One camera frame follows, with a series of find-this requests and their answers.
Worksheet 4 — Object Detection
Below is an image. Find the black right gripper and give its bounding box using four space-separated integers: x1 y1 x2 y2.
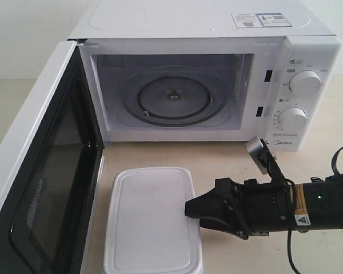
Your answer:
185 178 297 239

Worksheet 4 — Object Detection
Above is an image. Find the white plastic lidded container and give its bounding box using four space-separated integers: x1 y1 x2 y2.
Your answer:
102 167 204 273

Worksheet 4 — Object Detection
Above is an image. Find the white microwave door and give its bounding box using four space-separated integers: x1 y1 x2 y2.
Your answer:
0 41 103 273

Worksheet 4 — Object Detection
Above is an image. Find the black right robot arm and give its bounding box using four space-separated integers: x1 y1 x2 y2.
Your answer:
185 176 343 240

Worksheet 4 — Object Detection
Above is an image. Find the glass microwave turntable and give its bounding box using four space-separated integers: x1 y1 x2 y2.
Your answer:
121 66 228 127

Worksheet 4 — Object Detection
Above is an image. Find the white microwave oven body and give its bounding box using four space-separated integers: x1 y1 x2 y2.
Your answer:
69 1 341 152

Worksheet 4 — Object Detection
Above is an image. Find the lower white timer knob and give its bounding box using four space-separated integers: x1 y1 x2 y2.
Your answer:
278 107 307 131

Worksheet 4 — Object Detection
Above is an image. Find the upper white control knob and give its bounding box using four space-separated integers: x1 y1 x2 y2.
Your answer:
289 70 322 96

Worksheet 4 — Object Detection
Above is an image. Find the blue white label sticker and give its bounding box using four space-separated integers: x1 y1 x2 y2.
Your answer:
231 13 292 29

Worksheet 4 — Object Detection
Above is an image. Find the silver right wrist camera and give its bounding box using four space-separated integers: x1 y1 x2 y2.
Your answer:
245 136 268 175

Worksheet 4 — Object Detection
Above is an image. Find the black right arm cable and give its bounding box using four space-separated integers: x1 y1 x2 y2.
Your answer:
285 143 343 274

